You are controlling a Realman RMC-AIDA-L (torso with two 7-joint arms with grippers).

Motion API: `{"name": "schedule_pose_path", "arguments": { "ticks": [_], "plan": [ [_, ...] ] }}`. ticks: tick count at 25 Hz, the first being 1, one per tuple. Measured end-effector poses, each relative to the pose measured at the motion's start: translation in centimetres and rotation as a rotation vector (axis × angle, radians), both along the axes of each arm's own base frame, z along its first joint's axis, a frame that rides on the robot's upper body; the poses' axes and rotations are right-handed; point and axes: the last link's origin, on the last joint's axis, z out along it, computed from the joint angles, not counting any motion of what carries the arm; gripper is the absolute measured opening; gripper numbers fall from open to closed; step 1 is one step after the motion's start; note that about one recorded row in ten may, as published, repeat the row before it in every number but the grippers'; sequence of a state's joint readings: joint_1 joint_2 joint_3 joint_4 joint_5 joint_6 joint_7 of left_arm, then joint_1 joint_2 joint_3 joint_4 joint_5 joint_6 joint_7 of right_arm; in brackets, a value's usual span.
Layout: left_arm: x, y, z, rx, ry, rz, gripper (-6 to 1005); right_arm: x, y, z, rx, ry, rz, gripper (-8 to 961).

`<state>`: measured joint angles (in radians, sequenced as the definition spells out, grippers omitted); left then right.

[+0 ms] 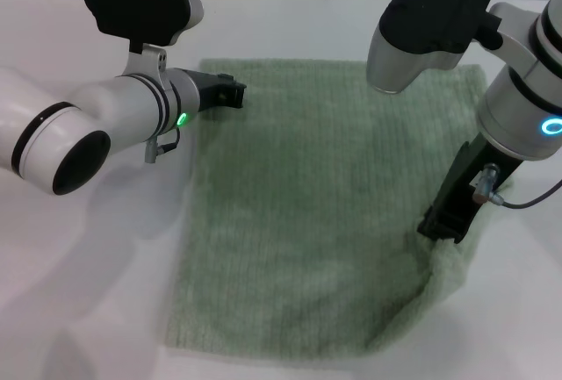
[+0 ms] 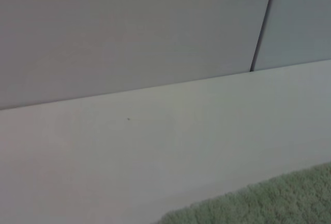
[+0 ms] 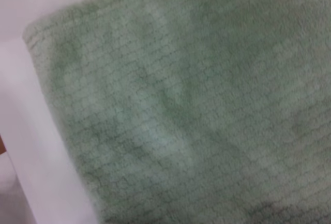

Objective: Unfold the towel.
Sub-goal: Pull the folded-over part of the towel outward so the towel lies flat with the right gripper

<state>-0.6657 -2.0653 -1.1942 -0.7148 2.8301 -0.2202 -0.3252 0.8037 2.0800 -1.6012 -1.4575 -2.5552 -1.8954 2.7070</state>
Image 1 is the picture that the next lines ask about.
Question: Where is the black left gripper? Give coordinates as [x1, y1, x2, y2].
[184, 68, 247, 111]

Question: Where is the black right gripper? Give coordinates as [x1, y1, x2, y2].
[417, 133, 526, 245]

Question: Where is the green ribbed towel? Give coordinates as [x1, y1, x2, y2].
[162, 58, 517, 353]

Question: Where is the right wrist cable with plug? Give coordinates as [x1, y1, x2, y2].
[472, 163, 562, 210]

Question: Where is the wrist cable with plug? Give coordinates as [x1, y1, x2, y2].
[472, 163, 562, 210]
[144, 127, 181, 164]

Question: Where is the left wrist cable with plug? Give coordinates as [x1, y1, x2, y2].
[144, 127, 181, 164]

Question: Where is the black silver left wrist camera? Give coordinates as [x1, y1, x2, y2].
[83, 0, 205, 87]

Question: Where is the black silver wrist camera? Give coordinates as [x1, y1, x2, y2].
[366, 0, 541, 94]
[83, 0, 205, 87]

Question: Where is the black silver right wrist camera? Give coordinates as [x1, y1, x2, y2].
[366, 0, 541, 94]

